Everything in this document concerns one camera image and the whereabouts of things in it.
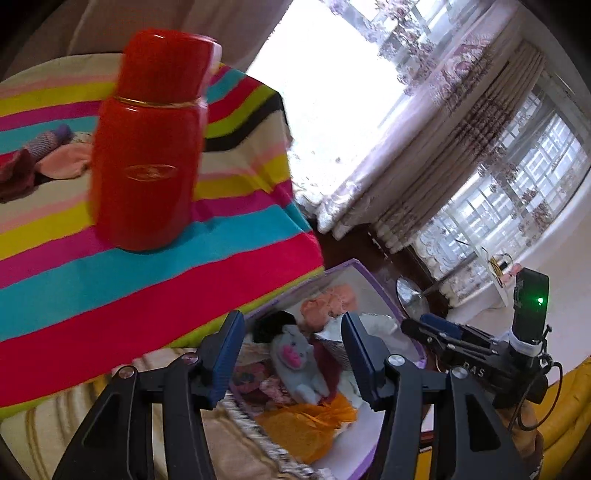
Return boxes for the purple knitted sock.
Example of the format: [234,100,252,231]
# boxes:
[24,124,74,158]

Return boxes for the peach sock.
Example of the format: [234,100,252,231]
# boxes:
[300,284,358,330]

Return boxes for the person's right hand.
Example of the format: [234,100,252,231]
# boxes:
[496,401,546,468]

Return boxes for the orange cloth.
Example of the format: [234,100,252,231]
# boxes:
[255,396,358,464]

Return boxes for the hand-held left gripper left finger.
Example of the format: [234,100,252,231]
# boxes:
[51,309,246,480]

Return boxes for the beige striped sofa cushion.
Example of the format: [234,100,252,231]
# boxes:
[0,344,333,480]

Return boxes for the grey plush toy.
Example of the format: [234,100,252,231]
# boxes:
[270,324,331,406]

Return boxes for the beige sofa backrest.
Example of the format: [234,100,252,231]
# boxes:
[0,0,296,84]

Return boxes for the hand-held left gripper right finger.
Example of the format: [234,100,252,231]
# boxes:
[340,312,528,480]

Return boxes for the silver fan base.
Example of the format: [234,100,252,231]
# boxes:
[396,275,451,320]

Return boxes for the pink sock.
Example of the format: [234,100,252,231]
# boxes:
[37,142,95,181]

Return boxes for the window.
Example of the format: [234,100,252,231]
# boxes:
[247,0,591,278]

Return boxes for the purple storage box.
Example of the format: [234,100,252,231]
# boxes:
[217,258,428,480]

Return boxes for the floral curtain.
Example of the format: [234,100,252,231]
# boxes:
[295,0,575,282]

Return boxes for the dark red knitted sock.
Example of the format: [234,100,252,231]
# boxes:
[0,150,38,203]

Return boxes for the yellow cushion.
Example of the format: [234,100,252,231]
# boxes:
[536,354,591,446]

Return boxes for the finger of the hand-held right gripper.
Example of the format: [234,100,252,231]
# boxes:
[400,318,462,355]
[419,313,467,343]

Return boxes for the red thermos bottle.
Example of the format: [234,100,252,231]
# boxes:
[89,28,222,252]

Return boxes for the black sock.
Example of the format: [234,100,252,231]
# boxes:
[252,310,301,344]

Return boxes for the rainbow striped blanket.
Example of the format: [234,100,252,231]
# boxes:
[0,54,325,409]

